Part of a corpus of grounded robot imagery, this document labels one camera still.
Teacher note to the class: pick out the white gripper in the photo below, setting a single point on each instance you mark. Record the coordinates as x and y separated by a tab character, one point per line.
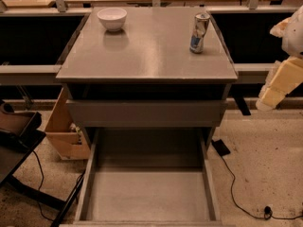
294	37

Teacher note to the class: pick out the redbull can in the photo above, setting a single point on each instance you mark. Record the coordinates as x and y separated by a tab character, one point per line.
201	21

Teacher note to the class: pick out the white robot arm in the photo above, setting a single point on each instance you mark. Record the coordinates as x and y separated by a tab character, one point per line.
290	30

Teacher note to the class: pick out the grey drawer cabinet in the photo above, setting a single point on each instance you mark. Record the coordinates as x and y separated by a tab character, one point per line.
148	60

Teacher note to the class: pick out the open grey middle drawer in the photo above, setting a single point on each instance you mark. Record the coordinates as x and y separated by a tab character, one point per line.
148	178

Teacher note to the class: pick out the closed grey top drawer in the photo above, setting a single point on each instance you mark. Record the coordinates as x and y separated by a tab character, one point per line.
131	114

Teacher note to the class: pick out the black floor plate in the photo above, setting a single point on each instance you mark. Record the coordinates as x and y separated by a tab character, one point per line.
220	147

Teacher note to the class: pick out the white bowl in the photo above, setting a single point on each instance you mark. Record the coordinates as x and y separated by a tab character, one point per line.
113	19

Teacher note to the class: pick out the cardboard box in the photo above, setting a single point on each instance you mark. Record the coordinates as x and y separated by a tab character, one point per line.
62	133

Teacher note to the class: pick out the brown black bag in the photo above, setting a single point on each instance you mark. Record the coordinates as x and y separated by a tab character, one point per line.
17	127

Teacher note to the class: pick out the grey rail right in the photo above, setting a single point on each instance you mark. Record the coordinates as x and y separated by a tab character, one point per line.
252	73

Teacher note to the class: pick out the grey rail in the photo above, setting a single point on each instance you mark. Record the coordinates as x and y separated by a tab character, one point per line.
29	75
252	73

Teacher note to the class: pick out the grey rail left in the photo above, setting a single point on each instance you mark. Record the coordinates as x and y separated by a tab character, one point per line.
29	75

